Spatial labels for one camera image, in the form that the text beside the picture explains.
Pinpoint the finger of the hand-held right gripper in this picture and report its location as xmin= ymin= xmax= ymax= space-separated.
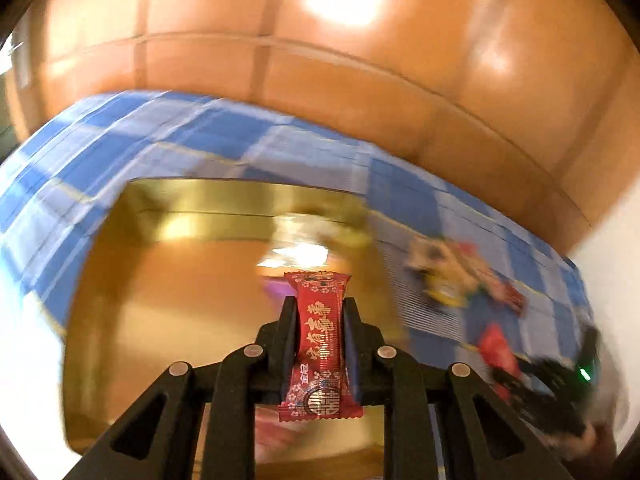
xmin=492 ymin=367 xmax=538 ymax=411

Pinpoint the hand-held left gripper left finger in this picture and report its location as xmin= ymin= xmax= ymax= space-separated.
xmin=62 ymin=296 xmax=301 ymax=480

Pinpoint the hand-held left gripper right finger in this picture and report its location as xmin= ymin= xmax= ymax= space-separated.
xmin=342 ymin=297 xmax=576 ymax=480

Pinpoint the red patterned candy packet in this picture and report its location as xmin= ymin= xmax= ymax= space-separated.
xmin=277 ymin=270 xmax=363 ymax=423

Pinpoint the plain red snack packet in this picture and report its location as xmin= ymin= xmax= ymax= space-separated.
xmin=500 ymin=282 xmax=528 ymax=316

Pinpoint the yellow snack packet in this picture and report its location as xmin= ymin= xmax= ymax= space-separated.
xmin=422 ymin=272 xmax=476 ymax=308

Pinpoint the gold tin box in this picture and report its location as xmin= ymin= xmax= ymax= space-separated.
xmin=60 ymin=177 xmax=416 ymax=466

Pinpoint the blue plaid bedsheet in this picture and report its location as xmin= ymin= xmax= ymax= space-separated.
xmin=0 ymin=90 xmax=596 ymax=401

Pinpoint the wooden wardrobe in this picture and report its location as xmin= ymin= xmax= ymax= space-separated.
xmin=5 ymin=0 xmax=640 ymax=256

